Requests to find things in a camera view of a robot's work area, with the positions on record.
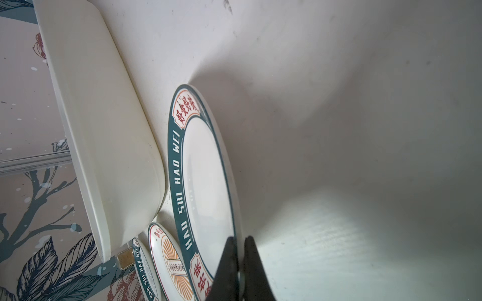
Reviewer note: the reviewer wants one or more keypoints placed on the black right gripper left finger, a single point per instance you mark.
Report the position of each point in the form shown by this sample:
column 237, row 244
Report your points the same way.
column 225, row 285

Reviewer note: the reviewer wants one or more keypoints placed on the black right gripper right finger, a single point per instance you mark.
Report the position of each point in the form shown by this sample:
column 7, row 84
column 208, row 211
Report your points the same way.
column 257, row 286

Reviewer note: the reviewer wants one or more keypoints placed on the orange sunburst plate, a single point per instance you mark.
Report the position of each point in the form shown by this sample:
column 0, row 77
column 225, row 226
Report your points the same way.
column 168, row 264

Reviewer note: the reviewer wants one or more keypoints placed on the green hao shi plate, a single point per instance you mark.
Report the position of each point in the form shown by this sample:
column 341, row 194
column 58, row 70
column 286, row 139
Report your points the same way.
column 203, row 193
column 144, row 267

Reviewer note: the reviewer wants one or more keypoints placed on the white plastic bin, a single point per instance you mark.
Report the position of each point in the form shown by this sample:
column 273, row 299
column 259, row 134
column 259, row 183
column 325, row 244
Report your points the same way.
column 116, row 158

